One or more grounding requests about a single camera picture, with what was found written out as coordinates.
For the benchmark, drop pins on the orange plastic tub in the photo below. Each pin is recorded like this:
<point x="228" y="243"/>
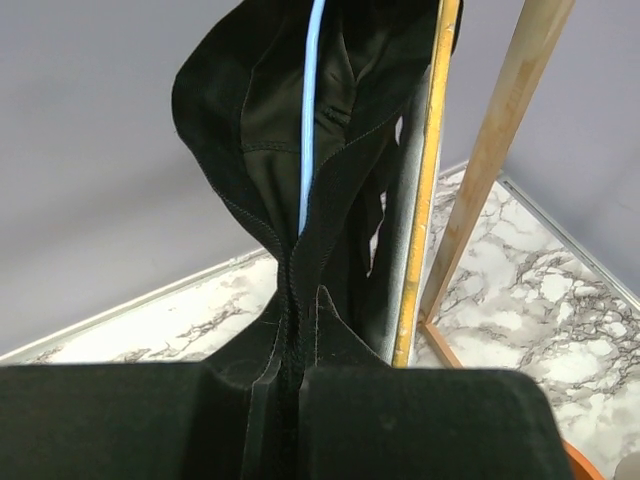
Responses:
<point x="581" y="467"/>

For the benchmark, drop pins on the grey white garment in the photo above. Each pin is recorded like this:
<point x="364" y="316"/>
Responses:
<point x="400" y="250"/>

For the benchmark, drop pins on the light blue hanger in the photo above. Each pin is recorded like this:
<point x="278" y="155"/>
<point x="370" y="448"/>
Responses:
<point x="308" y="110"/>

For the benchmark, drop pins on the black garment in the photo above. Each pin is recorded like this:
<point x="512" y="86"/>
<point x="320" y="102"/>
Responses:
<point x="237" y="106"/>

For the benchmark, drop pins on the yellow hanger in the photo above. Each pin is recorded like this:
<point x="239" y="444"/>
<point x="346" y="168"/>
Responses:
<point x="429" y="163"/>

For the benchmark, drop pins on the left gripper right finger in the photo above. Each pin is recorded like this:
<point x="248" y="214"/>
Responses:
<point x="361" y="419"/>

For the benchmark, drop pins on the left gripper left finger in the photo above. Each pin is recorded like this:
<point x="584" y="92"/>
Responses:
<point x="212" y="419"/>

